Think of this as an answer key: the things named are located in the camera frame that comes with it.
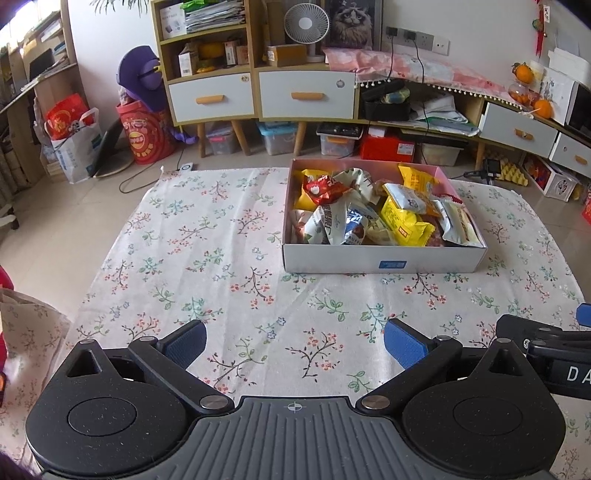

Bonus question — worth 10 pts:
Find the red hanging ornament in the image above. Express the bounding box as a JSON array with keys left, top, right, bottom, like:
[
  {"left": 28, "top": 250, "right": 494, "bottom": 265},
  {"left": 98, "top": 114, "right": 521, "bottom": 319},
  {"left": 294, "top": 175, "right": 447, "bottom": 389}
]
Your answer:
[{"left": 533, "top": 0, "right": 552, "bottom": 58}]

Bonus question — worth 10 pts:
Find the clear bin under keyboard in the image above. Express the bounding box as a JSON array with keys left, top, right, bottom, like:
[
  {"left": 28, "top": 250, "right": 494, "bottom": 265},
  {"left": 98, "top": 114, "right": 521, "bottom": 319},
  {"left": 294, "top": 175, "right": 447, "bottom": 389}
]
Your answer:
[{"left": 318, "top": 136, "right": 358, "bottom": 158}]

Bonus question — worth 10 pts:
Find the white printed box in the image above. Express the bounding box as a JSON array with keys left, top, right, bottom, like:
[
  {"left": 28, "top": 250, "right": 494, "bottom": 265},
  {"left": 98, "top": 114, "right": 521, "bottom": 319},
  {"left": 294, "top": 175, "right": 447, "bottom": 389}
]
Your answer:
[{"left": 524, "top": 154, "right": 580, "bottom": 204}]

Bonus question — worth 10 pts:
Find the red snack packet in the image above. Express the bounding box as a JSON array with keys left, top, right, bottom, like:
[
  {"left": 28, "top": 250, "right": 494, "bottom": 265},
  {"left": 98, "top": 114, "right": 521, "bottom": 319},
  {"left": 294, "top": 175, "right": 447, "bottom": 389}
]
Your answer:
[{"left": 302, "top": 175, "right": 352, "bottom": 207}]

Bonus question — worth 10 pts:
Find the white floral snack packet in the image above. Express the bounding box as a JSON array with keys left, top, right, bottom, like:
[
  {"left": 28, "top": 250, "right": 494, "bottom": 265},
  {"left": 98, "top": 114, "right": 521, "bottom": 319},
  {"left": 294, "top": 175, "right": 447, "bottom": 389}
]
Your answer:
[{"left": 332, "top": 168, "right": 385, "bottom": 205}]

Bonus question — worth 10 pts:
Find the pink cardboard box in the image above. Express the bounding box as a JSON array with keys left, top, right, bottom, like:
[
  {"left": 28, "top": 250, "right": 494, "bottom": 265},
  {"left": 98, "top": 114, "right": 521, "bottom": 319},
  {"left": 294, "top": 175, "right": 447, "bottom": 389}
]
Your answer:
[{"left": 281, "top": 158, "right": 489, "bottom": 274}]

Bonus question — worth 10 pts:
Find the red cardboard box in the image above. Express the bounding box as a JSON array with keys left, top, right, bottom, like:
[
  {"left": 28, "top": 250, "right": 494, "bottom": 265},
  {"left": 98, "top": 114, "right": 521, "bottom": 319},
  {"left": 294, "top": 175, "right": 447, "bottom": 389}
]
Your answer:
[{"left": 359, "top": 134, "right": 419, "bottom": 162}]

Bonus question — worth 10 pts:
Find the white printed card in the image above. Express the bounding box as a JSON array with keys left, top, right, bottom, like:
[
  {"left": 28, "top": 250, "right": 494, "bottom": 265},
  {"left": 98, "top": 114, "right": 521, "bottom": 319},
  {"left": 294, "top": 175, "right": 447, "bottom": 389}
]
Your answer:
[{"left": 538, "top": 67, "right": 575, "bottom": 126}]

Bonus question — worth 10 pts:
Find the large golden snack packet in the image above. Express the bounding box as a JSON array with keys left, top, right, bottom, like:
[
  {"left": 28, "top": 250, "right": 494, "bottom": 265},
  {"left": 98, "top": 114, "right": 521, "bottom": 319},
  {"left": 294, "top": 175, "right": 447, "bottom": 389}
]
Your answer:
[{"left": 398, "top": 163, "right": 440, "bottom": 195}]

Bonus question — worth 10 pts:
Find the red gift bag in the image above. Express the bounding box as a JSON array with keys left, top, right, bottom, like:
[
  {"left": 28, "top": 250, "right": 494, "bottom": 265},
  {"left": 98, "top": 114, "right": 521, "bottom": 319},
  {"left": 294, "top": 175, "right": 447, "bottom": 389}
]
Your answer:
[{"left": 45, "top": 93, "right": 95, "bottom": 140}]

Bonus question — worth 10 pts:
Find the stack of shelf papers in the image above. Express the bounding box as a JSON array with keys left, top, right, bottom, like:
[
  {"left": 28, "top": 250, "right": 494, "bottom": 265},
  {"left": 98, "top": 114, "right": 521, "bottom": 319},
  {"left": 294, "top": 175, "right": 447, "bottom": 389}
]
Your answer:
[{"left": 185, "top": 0, "right": 245, "bottom": 34}]

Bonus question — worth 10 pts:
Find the small white bench drawer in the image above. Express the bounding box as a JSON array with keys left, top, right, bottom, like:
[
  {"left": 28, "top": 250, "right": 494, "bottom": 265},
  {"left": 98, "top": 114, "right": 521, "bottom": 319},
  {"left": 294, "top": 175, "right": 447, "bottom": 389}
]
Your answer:
[{"left": 551, "top": 132, "right": 591, "bottom": 178}]

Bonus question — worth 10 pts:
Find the white wheeled stand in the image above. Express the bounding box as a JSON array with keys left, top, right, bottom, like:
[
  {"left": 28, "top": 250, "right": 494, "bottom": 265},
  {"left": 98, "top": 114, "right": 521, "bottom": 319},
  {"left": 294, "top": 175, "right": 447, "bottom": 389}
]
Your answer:
[{"left": 0, "top": 203, "right": 21, "bottom": 232}]

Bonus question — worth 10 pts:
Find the white foam box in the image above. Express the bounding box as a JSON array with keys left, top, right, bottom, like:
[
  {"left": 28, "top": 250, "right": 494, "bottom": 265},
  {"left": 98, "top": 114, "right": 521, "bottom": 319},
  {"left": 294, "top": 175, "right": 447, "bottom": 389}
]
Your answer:
[{"left": 547, "top": 46, "right": 587, "bottom": 86}]

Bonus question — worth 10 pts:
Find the yellow egg tray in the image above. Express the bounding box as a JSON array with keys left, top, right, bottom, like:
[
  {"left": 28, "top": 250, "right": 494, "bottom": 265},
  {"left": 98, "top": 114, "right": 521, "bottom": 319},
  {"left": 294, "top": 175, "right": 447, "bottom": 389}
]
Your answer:
[{"left": 500, "top": 157, "right": 529, "bottom": 186}]

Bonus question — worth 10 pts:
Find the black board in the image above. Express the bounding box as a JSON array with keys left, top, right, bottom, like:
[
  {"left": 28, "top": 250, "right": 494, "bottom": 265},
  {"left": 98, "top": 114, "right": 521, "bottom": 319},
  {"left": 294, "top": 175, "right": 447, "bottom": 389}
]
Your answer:
[{"left": 95, "top": 124, "right": 132, "bottom": 178}]

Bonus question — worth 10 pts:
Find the black power cable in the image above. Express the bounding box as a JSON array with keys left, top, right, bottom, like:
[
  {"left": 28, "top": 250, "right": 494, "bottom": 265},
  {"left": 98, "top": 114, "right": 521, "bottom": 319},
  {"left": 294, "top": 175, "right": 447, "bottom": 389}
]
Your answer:
[
  {"left": 411, "top": 39, "right": 437, "bottom": 134},
  {"left": 385, "top": 37, "right": 398, "bottom": 93}
]

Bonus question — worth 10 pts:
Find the black microwave oven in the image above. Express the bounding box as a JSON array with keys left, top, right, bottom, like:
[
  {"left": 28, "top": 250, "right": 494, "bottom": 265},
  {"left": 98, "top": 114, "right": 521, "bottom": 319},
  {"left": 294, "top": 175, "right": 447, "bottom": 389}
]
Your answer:
[{"left": 564, "top": 82, "right": 591, "bottom": 141}]

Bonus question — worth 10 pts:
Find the white blue snack packet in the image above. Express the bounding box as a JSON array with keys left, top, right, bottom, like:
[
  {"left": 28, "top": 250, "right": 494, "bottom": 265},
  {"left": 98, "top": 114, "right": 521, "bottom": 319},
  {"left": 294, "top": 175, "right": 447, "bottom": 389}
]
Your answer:
[{"left": 344, "top": 208, "right": 385, "bottom": 246}]

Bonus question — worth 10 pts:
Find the green potted plant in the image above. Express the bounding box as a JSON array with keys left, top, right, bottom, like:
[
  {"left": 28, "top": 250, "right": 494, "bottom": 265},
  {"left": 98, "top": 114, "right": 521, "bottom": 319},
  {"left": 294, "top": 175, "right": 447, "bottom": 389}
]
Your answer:
[{"left": 90, "top": 0, "right": 153, "bottom": 14}]

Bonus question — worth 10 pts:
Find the purple toy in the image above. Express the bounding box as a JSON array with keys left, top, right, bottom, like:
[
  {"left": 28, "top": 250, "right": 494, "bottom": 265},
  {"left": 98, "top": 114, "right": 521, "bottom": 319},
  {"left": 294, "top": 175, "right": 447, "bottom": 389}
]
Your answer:
[{"left": 117, "top": 45, "right": 199, "bottom": 144}]

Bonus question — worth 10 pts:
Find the cat picture frame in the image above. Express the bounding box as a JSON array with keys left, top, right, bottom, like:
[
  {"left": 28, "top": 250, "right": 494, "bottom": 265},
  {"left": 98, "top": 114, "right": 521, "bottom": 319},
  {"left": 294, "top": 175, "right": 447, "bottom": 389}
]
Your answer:
[{"left": 323, "top": 0, "right": 384, "bottom": 50}]

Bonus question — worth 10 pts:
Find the blue lidded storage bin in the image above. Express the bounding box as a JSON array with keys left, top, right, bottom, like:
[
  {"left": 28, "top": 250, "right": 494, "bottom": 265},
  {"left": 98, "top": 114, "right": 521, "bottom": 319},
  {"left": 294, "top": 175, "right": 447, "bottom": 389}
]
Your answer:
[{"left": 256, "top": 121, "right": 298, "bottom": 157}]

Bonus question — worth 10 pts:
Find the low wooden bench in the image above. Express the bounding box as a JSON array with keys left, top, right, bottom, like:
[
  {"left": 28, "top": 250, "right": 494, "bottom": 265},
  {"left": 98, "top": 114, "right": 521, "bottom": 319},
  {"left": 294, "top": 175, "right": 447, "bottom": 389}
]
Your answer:
[{"left": 355, "top": 78, "right": 591, "bottom": 185}]

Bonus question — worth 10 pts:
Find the large white bench drawer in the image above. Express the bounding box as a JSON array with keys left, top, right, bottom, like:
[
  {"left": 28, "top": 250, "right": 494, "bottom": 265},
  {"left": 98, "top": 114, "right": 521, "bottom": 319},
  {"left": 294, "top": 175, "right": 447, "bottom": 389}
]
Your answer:
[{"left": 480, "top": 102, "right": 559, "bottom": 159}]

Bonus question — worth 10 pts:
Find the white biscuit-print snack packet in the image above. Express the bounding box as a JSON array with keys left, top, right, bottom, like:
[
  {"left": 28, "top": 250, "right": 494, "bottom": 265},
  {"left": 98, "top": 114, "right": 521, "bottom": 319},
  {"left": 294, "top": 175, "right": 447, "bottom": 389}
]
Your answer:
[{"left": 382, "top": 183, "right": 433, "bottom": 215}]

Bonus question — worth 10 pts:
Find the pink table runner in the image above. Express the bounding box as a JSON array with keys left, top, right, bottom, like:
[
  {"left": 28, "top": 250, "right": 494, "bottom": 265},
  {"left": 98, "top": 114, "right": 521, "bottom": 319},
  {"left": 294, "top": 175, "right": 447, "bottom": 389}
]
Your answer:
[{"left": 323, "top": 47, "right": 527, "bottom": 109}]

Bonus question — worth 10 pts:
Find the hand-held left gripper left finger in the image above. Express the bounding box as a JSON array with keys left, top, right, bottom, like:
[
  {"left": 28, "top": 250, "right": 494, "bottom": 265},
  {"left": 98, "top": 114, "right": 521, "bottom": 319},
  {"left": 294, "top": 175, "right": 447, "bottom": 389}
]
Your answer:
[{"left": 59, "top": 319, "right": 235, "bottom": 413}]

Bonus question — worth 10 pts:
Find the red round-print bag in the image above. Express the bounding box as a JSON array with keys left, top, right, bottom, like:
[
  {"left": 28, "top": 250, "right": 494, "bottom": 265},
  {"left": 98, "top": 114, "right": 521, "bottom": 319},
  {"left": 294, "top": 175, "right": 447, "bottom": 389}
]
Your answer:
[{"left": 115, "top": 102, "right": 176, "bottom": 165}]

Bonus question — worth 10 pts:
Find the wooden cabinet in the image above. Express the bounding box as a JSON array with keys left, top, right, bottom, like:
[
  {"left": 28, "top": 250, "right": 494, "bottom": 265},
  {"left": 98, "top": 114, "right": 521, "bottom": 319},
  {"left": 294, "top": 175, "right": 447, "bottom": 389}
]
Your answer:
[{"left": 151, "top": 0, "right": 361, "bottom": 158}]

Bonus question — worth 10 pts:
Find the clear plastic storage bin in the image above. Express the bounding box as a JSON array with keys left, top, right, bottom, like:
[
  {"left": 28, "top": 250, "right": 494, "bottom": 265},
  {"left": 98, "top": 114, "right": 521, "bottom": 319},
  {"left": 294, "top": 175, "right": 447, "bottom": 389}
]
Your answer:
[{"left": 419, "top": 141, "right": 462, "bottom": 167}]

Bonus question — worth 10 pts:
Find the wooden bookshelf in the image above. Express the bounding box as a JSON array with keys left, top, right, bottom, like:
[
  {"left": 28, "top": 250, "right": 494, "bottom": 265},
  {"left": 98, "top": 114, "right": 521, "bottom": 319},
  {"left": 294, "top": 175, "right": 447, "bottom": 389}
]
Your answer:
[{"left": 0, "top": 0, "right": 79, "bottom": 185}]

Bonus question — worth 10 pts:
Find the white black-lettered snack packet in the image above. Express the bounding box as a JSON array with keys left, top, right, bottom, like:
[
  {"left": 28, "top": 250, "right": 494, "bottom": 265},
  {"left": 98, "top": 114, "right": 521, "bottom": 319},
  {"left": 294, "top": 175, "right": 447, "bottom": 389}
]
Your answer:
[{"left": 302, "top": 203, "right": 352, "bottom": 245}]

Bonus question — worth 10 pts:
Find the floral white cloth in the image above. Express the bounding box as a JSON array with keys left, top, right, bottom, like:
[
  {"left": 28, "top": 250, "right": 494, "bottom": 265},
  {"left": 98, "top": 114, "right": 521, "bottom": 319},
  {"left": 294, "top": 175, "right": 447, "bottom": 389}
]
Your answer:
[{"left": 51, "top": 166, "right": 586, "bottom": 480}]

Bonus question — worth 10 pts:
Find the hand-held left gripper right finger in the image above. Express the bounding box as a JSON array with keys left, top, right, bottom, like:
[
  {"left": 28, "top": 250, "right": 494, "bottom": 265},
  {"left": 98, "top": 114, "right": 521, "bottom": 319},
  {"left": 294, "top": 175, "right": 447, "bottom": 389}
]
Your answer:
[{"left": 355, "top": 318, "right": 532, "bottom": 412}]

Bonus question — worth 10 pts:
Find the black bag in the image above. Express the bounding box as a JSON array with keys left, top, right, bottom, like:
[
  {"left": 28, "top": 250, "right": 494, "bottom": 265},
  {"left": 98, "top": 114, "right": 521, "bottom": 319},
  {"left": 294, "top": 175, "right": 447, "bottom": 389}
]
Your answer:
[{"left": 360, "top": 79, "right": 411, "bottom": 121}]

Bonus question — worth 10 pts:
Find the yellow labelled snack packet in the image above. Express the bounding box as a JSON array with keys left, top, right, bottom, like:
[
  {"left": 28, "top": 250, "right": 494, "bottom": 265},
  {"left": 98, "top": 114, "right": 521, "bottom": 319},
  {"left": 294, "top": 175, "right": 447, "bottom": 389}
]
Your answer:
[{"left": 379, "top": 196, "right": 436, "bottom": 247}]

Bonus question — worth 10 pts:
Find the glass jar of small oranges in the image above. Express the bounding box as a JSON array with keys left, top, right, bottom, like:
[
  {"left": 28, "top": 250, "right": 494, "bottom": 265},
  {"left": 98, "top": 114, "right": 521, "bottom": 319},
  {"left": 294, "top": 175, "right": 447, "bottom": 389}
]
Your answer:
[{"left": 508, "top": 80, "right": 539, "bottom": 108}]

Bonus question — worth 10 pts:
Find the white cabinet drawer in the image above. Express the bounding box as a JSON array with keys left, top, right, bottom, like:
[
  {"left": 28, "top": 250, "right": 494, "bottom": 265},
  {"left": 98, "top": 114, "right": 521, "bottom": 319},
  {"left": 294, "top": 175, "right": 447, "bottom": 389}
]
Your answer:
[
  {"left": 259, "top": 70, "right": 356, "bottom": 120},
  {"left": 167, "top": 72, "right": 256, "bottom": 124}
]

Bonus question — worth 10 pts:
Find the white appliance box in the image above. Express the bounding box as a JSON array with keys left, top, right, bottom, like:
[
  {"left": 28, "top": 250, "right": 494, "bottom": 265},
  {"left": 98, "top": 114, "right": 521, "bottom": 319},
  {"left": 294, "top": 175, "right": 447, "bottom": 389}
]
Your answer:
[{"left": 159, "top": 4, "right": 188, "bottom": 38}]

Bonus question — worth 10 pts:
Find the black floor cable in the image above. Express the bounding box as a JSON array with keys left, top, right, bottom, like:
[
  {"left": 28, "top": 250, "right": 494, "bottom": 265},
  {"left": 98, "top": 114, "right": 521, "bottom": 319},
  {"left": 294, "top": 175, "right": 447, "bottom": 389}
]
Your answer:
[{"left": 119, "top": 148, "right": 195, "bottom": 193}]

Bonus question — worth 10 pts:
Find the white desk fan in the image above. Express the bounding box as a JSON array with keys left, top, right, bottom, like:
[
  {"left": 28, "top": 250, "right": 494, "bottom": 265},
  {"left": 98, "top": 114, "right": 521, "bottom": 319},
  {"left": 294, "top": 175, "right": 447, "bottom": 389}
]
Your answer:
[{"left": 284, "top": 2, "right": 329, "bottom": 64}]

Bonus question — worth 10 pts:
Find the white shopping bag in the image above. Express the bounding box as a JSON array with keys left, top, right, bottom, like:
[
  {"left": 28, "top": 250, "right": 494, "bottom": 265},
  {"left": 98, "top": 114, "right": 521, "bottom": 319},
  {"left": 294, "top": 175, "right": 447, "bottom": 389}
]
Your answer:
[{"left": 41, "top": 107, "right": 103, "bottom": 184}]

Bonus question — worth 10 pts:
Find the white cream snack packet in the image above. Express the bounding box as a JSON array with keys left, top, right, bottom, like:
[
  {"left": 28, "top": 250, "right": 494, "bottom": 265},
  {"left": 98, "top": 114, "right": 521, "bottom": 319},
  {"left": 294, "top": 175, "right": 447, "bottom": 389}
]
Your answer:
[{"left": 435, "top": 198, "right": 484, "bottom": 246}]

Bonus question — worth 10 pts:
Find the floral fabric bundle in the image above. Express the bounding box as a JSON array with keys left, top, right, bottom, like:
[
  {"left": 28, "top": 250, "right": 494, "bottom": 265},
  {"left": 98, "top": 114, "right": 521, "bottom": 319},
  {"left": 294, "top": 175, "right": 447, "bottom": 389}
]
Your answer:
[{"left": 0, "top": 288, "right": 72, "bottom": 416}]

